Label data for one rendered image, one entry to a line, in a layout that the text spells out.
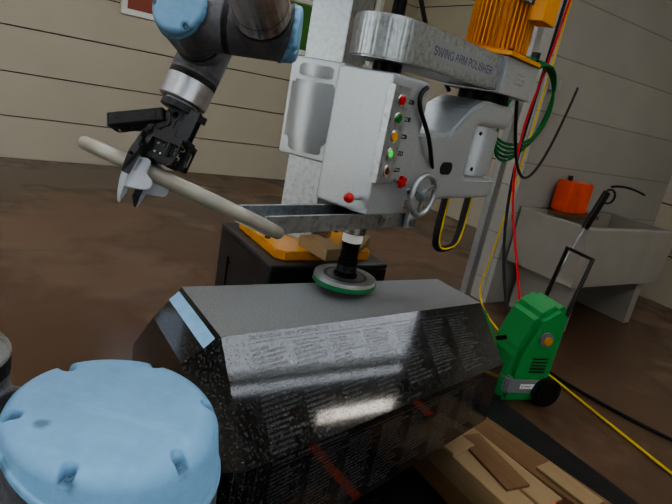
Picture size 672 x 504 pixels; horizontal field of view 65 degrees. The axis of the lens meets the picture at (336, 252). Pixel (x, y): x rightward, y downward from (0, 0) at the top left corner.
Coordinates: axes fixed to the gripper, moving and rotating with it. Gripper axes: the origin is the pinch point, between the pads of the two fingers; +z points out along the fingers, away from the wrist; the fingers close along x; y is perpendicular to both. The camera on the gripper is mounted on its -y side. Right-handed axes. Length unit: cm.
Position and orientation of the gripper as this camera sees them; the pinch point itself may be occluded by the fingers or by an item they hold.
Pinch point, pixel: (126, 196)
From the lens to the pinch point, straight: 106.3
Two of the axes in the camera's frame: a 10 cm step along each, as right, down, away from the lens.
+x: 1.0, 0.6, 9.9
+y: 9.0, 4.1, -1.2
